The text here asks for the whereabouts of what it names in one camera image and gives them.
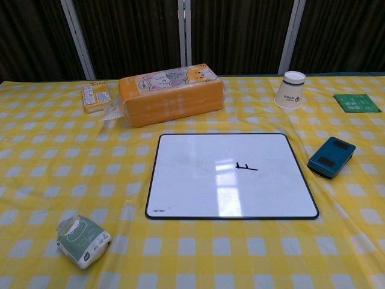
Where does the blue whiteboard eraser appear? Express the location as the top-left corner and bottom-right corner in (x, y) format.
(307, 137), (357, 181)

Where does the yellow white checked tablecloth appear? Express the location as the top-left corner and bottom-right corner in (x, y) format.
(0, 73), (385, 289)

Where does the orange cat print tissue pack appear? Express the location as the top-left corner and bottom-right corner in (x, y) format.
(99, 63), (226, 129)

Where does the green flat sachet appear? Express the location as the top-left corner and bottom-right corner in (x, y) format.
(332, 93), (383, 114)

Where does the white metal frame post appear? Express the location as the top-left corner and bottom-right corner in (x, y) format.
(278, 0), (307, 75)
(60, 0), (97, 81)
(177, 0), (193, 67)

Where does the green and white tissue packet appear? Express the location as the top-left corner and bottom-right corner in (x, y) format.
(56, 214), (112, 270)

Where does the white board with dark frame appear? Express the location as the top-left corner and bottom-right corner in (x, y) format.
(144, 133), (320, 220)

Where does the white paper cup upside down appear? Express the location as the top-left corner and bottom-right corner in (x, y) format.
(273, 70), (306, 111)

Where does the small yellow printed box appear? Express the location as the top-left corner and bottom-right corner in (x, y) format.
(82, 82), (111, 114)

